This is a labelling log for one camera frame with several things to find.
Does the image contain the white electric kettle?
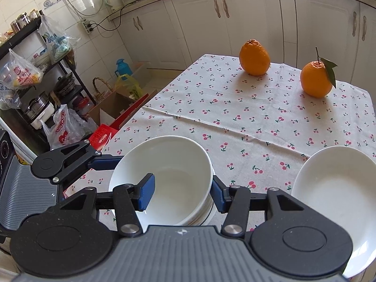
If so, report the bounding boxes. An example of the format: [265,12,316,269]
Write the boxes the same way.
[103,0,121,12]

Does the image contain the brown cardboard box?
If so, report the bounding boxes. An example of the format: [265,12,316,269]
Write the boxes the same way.
[88,90,158,130]

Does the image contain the white fruit-print plate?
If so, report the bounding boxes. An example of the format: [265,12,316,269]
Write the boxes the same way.
[291,146,376,279]

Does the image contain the orange with knobbed top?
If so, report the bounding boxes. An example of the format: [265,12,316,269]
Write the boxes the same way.
[239,39,271,76]

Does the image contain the small white floral bowl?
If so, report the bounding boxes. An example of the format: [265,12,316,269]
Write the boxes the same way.
[108,135,213,227]

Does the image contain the jar with red lid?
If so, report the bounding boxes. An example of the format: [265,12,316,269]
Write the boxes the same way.
[73,97,95,116]

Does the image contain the cherry-print tablecloth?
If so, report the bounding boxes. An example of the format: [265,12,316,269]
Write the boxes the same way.
[63,53,376,233]

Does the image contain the black shelf rack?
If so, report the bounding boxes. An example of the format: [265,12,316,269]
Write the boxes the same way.
[0,16,98,154]

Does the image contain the red and white plastic bag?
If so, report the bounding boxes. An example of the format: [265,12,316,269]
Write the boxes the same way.
[43,104,98,151]

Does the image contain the white kitchen cabinets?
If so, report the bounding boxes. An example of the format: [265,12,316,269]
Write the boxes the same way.
[110,0,376,84]

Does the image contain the white power strip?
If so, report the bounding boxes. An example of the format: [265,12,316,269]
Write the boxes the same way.
[82,19,96,35]

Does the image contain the orange with stem and leaf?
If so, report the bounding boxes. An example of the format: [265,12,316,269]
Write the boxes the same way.
[300,47,338,98]

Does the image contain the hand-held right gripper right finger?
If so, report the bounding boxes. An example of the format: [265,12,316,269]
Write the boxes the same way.
[211,175,306,239]

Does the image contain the black power cable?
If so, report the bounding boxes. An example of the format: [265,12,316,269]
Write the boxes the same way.
[88,4,124,33]

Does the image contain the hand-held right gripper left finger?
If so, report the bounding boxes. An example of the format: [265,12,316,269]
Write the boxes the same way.
[60,173,156,237]

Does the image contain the dark pan with lid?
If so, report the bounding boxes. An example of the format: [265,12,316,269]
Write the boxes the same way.
[54,73,77,95]

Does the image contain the wicker basket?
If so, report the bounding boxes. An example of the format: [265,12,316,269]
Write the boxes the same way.
[92,77,115,104]

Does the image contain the hanging bag with yellow packets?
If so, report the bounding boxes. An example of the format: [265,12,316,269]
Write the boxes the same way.
[0,48,45,90]

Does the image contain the hanging clear plastic bag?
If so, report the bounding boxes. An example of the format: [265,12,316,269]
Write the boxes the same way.
[38,15,80,64]

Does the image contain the red printed box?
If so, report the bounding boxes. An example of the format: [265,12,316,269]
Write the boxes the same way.
[90,125,118,151]

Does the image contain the yellow plastic bag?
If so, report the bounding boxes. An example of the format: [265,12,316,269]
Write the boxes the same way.
[114,75,142,99]

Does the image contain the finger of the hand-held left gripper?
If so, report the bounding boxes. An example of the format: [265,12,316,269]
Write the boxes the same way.
[52,139,124,184]

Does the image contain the blue thermos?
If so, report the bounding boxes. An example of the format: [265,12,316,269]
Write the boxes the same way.
[114,59,133,80]

